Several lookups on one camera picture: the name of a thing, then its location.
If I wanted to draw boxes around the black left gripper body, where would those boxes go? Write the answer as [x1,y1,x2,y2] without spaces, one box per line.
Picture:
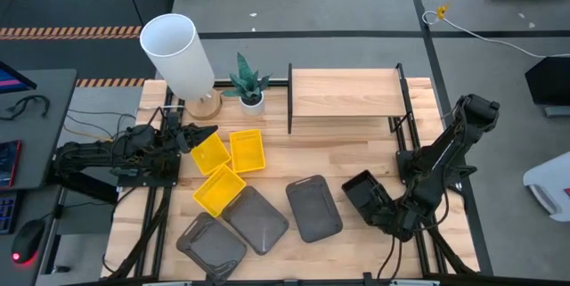
[165,118,200,153]

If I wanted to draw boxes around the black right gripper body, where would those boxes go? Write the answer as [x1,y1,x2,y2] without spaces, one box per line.
[380,203,422,243]

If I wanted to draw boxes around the yellow plastic basket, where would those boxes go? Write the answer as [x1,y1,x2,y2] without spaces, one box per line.
[229,128,267,175]
[190,132,232,177]
[191,163,248,218]

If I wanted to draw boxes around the black slotted plastic basket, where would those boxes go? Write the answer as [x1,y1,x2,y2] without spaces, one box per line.
[341,169,395,227]

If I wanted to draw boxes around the grey translucent plastic basket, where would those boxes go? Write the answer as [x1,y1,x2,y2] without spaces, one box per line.
[284,174,345,244]
[175,211,248,286]
[221,184,290,257]

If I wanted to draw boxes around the round wooden lamp base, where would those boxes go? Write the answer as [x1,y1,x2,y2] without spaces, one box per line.
[184,88,223,121]

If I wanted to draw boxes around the white plant pot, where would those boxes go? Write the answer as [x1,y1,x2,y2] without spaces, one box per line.
[239,91,266,117]

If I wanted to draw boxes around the green leafy plant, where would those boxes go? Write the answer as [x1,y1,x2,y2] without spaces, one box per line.
[221,52,273,102]

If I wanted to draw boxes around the white cylindrical lamp shade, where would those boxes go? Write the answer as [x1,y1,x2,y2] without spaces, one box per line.
[139,12,216,102]

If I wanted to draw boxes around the black mat with hazard stripes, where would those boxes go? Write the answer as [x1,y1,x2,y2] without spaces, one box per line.
[0,0,177,88]

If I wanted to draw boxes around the dark grey desk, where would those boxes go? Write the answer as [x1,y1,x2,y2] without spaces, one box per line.
[0,69,79,286]

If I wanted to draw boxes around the white plastic housing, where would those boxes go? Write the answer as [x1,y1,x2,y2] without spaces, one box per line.
[523,151,570,223]

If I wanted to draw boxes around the black headset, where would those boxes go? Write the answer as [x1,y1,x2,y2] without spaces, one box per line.
[0,94,51,122]

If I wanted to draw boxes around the red-edged tablet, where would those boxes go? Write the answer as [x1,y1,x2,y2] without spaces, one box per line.
[0,139,22,189]

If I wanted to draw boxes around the computer monitor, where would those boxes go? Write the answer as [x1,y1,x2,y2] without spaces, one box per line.
[0,60,38,95]

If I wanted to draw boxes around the black computer mouse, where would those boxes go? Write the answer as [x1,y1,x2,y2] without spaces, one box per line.
[11,217,47,266]

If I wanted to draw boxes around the black keyboard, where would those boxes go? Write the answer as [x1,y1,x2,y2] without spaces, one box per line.
[0,192,19,236]

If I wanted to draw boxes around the black flat panel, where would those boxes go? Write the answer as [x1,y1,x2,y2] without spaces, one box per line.
[524,56,570,118]

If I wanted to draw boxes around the thin floor cables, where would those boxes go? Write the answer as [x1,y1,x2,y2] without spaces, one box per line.
[61,107,137,143]

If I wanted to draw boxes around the black aluminium table frame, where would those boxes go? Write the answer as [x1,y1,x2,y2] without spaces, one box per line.
[101,78,482,286]

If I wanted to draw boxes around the wooden shelf with black frame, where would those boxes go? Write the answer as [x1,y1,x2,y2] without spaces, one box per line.
[287,62,411,135]

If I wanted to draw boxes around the white cable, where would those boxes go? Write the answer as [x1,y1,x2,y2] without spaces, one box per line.
[421,9,570,60]

